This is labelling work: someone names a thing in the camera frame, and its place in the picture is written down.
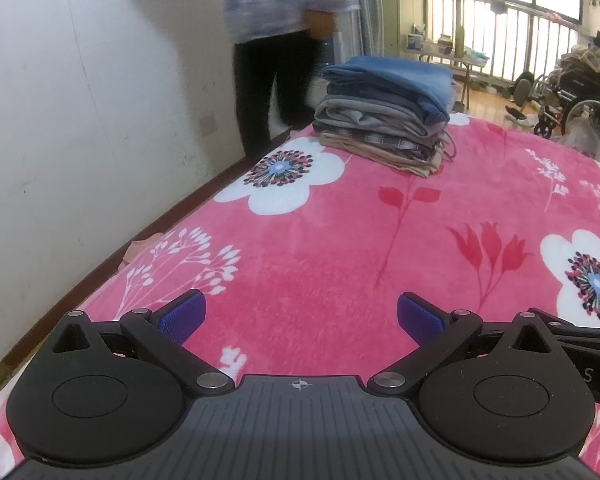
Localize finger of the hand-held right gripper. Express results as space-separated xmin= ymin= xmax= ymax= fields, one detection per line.
xmin=530 ymin=307 xmax=600 ymax=347

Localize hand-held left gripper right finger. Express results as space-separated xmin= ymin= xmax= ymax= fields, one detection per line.
xmin=367 ymin=291 xmax=551 ymax=396

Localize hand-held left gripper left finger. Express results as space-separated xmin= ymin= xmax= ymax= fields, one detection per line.
xmin=50 ymin=289 xmax=236 ymax=396

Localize blue jeans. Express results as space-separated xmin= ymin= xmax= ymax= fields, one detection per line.
xmin=321 ymin=56 xmax=457 ymax=124

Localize pink floral blanket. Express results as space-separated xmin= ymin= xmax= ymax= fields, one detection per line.
xmin=0 ymin=110 xmax=600 ymax=480

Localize tan folded pants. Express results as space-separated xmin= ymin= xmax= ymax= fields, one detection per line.
xmin=321 ymin=136 xmax=444 ymax=179

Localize clear plastic bag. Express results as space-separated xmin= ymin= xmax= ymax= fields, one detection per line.
xmin=564 ymin=110 xmax=600 ymax=157

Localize grey folded sweater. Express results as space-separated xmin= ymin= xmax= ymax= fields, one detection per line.
xmin=314 ymin=99 xmax=449 ymax=139

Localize black wheelchair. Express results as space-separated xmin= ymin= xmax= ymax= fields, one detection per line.
xmin=505 ymin=70 xmax=600 ymax=142

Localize folding table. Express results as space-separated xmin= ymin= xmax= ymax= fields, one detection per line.
xmin=405 ymin=45 xmax=492 ymax=107

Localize beige bedding heap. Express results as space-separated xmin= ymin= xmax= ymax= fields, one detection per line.
xmin=559 ymin=30 xmax=600 ymax=77

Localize balcony railing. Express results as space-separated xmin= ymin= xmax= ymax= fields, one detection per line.
xmin=432 ymin=0 xmax=582 ymax=87

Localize grey curtain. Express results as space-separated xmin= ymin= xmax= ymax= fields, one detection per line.
xmin=357 ymin=0 xmax=387 ymax=59

